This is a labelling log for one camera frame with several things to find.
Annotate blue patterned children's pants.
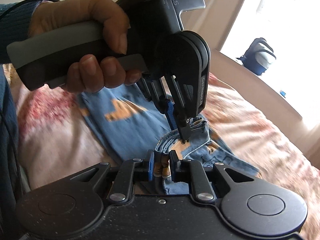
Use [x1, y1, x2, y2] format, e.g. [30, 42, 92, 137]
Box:
[77, 83, 261, 196]

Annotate blue sleeved left forearm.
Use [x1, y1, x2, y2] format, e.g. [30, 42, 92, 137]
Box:
[1, 0, 44, 239]

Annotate person's left hand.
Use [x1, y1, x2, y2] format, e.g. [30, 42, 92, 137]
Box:
[28, 0, 144, 94]

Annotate pink floral bed cover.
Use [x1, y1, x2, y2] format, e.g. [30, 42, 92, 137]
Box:
[3, 64, 319, 239]

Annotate navy blue backpack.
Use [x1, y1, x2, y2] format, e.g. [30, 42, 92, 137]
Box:
[237, 37, 277, 76]

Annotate small blue box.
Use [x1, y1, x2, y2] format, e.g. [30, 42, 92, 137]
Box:
[279, 90, 286, 98]

